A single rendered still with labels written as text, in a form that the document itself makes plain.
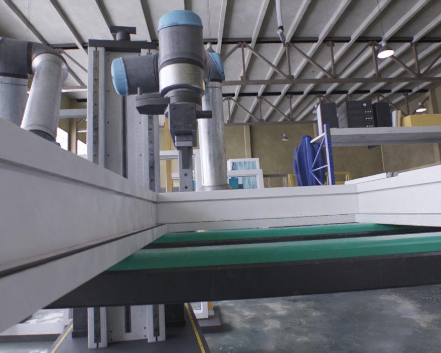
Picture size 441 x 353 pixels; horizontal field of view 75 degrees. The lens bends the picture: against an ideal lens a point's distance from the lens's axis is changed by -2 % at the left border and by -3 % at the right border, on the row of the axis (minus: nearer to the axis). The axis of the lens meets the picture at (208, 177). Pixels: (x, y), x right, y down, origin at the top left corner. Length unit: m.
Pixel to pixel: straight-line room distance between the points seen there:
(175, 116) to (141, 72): 0.24
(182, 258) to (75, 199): 0.10
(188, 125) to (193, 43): 0.17
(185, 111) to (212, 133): 0.70
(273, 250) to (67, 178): 0.16
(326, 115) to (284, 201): 4.09
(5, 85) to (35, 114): 0.38
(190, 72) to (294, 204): 0.31
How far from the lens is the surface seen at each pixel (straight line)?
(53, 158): 0.17
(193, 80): 0.58
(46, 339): 2.73
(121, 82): 0.76
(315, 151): 4.98
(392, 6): 14.69
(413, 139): 5.92
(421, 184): 0.49
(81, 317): 1.71
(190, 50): 0.61
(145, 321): 1.57
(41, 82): 1.03
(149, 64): 0.74
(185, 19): 0.64
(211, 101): 1.25
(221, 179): 1.24
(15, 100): 1.24
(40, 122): 0.84
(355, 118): 4.79
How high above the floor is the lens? 0.89
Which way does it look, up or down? 7 degrees up
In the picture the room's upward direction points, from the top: 3 degrees counter-clockwise
